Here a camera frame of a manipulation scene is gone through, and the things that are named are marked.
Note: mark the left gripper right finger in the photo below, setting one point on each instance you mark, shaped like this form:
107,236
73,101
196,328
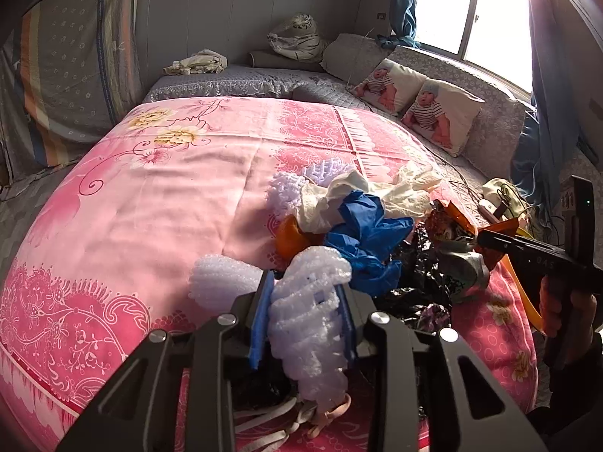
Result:
437,378

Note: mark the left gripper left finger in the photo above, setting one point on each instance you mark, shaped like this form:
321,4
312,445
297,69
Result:
184,376

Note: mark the white foam net bundle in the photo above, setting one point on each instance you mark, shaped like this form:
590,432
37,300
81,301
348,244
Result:
298,320

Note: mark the white paper towel bundle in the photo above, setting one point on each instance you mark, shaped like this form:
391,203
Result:
313,197

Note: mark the blue glove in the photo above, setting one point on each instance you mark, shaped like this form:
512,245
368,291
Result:
367,239

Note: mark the purple foam net bundle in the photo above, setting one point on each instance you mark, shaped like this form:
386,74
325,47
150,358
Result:
323,172

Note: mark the yellow rimmed trash bin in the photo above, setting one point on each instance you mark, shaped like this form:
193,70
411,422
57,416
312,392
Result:
509,228

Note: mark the person's right hand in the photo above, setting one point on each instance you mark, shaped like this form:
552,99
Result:
568,316

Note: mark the white power strip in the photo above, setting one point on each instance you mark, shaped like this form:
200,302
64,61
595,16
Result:
488,211

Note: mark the green cloth bag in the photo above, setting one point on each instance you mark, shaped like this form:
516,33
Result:
506,201

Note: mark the blue curtain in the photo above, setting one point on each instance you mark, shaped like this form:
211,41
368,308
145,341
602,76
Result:
551,131

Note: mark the black plastic bag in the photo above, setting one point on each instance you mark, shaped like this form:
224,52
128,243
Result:
435,276

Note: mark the orange snack wrapper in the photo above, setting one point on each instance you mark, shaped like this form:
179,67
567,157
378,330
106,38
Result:
447,224

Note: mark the pink floral quilt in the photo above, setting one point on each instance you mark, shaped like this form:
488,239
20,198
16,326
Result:
108,257

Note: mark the baby print pillow right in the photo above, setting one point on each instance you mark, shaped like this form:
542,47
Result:
444,114

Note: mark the baby print pillow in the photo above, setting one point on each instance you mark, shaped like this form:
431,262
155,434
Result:
444,114
391,87

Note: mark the orange peel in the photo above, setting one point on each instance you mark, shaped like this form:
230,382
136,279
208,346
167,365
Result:
290,240

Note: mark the baby print pillow left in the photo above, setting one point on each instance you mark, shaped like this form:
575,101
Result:
391,87

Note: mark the window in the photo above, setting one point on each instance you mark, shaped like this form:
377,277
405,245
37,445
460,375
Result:
492,35

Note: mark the grey cushion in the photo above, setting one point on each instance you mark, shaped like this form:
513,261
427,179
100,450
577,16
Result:
351,58

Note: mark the grey quilted sofa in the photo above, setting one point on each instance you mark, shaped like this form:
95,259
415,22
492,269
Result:
492,140

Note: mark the white tiger plush toy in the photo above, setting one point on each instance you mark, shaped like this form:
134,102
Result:
298,38

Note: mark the striped folded mattress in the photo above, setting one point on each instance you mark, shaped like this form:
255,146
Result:
69,74

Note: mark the crumpled beige cloth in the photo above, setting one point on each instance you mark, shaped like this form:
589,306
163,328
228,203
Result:
199,63

